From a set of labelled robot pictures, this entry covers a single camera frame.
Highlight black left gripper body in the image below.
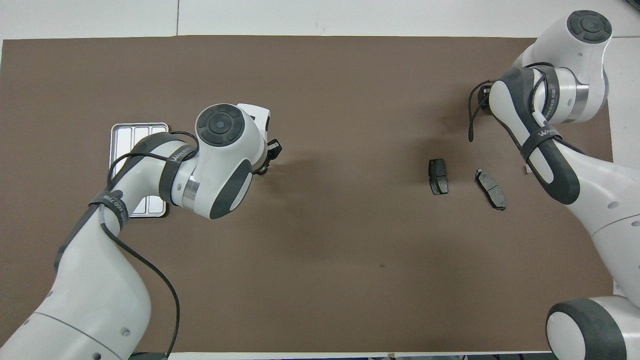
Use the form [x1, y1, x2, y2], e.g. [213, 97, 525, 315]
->
[254, 139, 284, 176]

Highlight silver metal tray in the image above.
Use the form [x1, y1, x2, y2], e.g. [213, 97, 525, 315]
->
[109, 122, 170, 219]

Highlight dark grey rectangular brake pad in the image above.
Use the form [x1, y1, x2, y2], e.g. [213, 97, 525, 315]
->
[427, 158, 449, 196]

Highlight dark grey curved brake pad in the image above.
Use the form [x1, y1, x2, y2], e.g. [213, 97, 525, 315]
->
[475, 168, 507, 211]

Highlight brown table mat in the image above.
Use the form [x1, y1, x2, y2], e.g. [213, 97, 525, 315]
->
[0, 35, 630, 354]

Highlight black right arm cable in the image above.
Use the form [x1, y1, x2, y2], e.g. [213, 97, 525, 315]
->
[467, 62, 556, 143]

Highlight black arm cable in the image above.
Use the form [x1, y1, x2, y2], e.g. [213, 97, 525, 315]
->
[467, 62, 556, 143]
[97, 130, 201, 358]

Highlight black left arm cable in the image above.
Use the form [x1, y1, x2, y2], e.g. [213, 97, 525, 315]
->
[97, 130, 201, 358]

